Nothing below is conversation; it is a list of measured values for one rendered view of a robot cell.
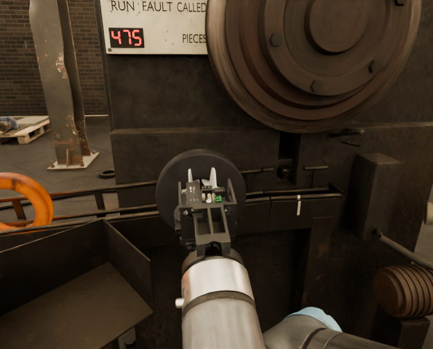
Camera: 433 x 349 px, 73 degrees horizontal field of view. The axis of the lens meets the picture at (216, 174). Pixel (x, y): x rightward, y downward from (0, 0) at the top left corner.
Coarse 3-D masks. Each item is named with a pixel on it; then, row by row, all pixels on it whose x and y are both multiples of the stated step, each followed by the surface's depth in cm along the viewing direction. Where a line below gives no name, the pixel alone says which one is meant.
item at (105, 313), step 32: (96, 224) 64; (0, 256) 53; (32, 256) 56; (64, 256) 61; (96, 256) 66; (128, 256) 57; (0, 288) 54; (32, 288) 58; (64, 288) 61; (96, 288) 60; (128, 288) 60; (0, 320) 55; (32, 320) 54; (64, 320) 54; (96, 320) 53; (128, 320) 53
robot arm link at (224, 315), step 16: (192, 304) 28; (208, 304) 27; (224, 304) 27; (240, 304) 27; (192, 320) 27; (208, 320) 26; (224, 320) 25; (240, 320) 26; (256, 320) 27; (192, 336) 26; (208, 336) 25; (224, 336) 24; (240, 336) 25; (256, 336) 26
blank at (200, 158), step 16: (176, 160) 48; (192, 160) 48; (208, 160) 48; (224, 160) 48; (160, 176) 49; (176, 176) 48; (192, 176) 48; (208, 176) 49; (224, 176) 49; (240, 176) 50; (160, 192) 49; (176, 192) 49; (240, 192) 50; (160, 208) 50; (240, 208) 51
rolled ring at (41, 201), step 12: (0, 180) 68; (12, 180) 69; (24, 180) 70; (24, 192) 70; (36, 192) 70; (36, 204) 71; (48, 204) 73; (36, 216) 72; (48, 216) 73; (0, 228) 73; (12, 228) 75
